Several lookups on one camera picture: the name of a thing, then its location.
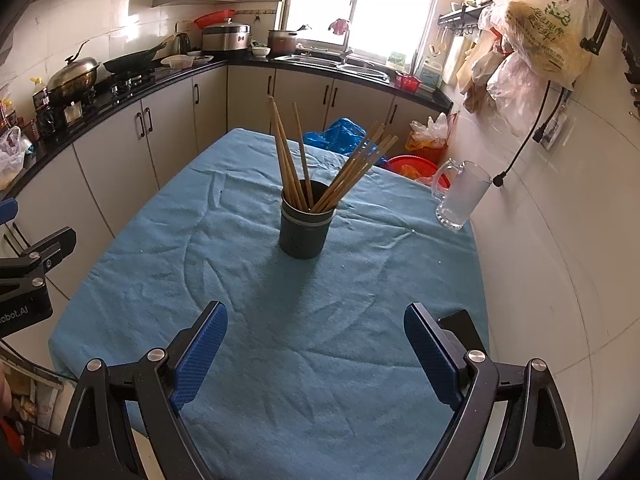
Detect kitchen window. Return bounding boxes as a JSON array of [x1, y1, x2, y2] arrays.
[[282, 0, 446, 61]]

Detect black frying pan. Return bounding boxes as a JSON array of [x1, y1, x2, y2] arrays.
[[102, 40, 168, 74]]

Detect brown cooking pot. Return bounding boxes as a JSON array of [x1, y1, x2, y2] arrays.
[[267, 29, 299, 56]]

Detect dark grey perforated utensil holder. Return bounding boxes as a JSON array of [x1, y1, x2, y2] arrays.
[[278, 179, 335, 260]]

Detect red plastic basin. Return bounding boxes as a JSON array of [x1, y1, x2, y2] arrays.
[[193, 9, 237, 30]]

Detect white cutting board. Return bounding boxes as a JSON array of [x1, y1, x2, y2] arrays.
[[445, 37, 471, 86]]

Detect black kitchen countertop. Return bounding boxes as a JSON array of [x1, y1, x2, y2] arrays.
[[0, 55, 453, 201]]

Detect beige lower kitchen cabinets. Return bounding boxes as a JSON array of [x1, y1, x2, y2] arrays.
[[0, 62, 453, 261]]

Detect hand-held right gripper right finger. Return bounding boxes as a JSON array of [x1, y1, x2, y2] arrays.
[[403, 302, 581, 480]]

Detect white bag with green print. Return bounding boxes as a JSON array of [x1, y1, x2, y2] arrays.
[[505, 0, 593, 91]]

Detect steel rice cooker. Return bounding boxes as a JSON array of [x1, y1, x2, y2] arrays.
[[201, 18, 251, 56]]

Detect clear glass mug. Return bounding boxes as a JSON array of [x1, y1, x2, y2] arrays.
[[431, 158, 493, 231]]

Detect clear plastic bag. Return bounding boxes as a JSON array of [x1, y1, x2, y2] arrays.
[[487, 52, 546, 136]]

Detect white plastic bag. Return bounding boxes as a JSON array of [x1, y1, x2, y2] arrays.
[[0, 126, 26, 191]]

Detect red trash basket with bag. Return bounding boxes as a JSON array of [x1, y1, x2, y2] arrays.
[[405, 112, 451, 163]]

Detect black gas stove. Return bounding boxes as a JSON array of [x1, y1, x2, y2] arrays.
[[92, 71, 157, 97]]

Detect steel wok with lid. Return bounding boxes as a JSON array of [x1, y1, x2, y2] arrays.
[[46, 40, 102, 103]]

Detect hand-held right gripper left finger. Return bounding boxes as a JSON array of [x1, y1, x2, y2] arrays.
[[52, 301, 229, 480]]

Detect large red floor basin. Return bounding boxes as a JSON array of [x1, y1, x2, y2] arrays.
[[386, 155, 451, 186]]

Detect black wall rack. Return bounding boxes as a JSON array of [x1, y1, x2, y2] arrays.
[[439, 2, 493, 36]]

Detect black power cable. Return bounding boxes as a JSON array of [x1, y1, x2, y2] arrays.
[[492, 80, 571, 188]]

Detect white detergent bottle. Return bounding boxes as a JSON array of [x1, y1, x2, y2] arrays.
[[419, 61, 445, 88]]

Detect wall socket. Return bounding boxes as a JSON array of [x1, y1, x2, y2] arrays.
[[542, 112, 568, 151]]

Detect set of wooden chopsticks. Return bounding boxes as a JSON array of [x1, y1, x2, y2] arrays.
[[267, 96, 399, 213]]

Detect blue plastic bag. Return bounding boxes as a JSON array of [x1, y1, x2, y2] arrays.
[[302, 117, 388, 166]]

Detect steel double sink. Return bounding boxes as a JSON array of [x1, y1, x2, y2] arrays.
[[274, 52, 391, 83]]

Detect blue table cloth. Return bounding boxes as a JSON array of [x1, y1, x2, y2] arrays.
[[48, 127, 491, 480]]

